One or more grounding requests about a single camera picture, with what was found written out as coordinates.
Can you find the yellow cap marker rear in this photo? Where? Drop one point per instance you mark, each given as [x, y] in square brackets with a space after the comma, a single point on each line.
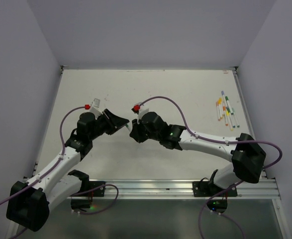
[225, 113]

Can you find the mint cap marker right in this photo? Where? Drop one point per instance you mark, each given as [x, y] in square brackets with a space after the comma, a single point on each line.
[235, 118]

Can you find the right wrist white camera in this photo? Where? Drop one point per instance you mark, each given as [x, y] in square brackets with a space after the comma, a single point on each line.
[140, 109]

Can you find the green cap marker lower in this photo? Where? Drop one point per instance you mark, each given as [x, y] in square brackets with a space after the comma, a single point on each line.
[231, 118]

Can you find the aluminium front rail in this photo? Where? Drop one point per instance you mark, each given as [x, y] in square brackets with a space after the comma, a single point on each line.
[184, 189]

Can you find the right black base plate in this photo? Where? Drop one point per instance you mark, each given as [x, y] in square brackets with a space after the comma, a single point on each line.
[205, 189]

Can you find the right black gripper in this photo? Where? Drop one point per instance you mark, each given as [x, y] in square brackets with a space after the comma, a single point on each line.
[135, 131]

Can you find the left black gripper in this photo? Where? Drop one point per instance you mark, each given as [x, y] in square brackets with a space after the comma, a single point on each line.
[114, 122]

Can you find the wrist white camera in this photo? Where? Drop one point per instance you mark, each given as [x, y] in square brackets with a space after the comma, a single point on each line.
[94, 109]
[140, 109]

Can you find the orange cap marker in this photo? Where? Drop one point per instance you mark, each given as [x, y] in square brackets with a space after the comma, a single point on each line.
[225, 114]

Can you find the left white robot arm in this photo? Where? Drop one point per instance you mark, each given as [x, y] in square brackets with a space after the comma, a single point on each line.
[30, 202]

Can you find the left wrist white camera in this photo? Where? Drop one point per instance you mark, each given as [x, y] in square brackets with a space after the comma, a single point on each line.
[94, 109]

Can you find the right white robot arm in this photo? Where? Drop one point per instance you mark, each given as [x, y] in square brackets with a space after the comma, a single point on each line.
[246, 157]

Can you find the yellow cap marker front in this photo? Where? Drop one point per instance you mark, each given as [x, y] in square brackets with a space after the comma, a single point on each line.
[220, 107]

